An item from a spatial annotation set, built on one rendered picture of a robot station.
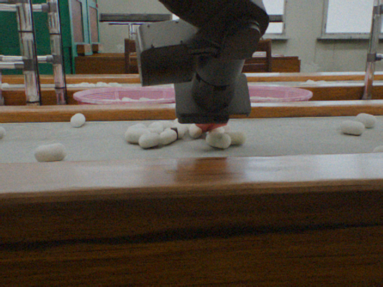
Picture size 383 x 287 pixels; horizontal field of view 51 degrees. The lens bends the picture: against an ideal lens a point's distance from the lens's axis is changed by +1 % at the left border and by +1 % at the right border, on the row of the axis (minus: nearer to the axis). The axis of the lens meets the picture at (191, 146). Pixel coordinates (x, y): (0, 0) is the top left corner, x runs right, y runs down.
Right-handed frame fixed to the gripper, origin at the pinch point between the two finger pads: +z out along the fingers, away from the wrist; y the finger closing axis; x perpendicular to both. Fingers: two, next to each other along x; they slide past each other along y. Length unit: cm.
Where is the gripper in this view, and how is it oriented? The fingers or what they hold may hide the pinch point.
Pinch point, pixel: (204, 125)
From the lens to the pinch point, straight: 62.0
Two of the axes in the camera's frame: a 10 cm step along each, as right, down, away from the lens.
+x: 0.7, 8.9, -4.4
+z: -0.9, 4.5, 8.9
